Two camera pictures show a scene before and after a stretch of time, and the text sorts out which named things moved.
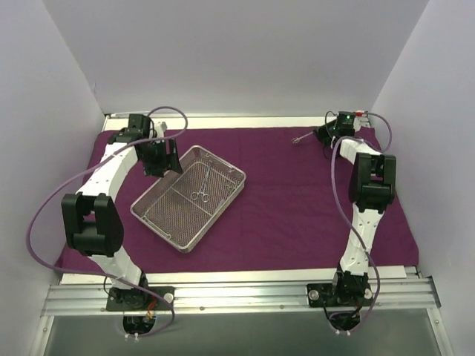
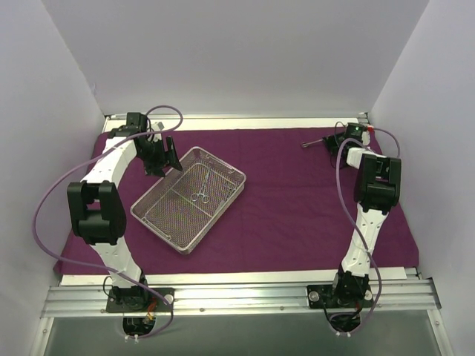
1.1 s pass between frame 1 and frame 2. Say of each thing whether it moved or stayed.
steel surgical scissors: moved
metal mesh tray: stayed
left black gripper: stayed
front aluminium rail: stayed
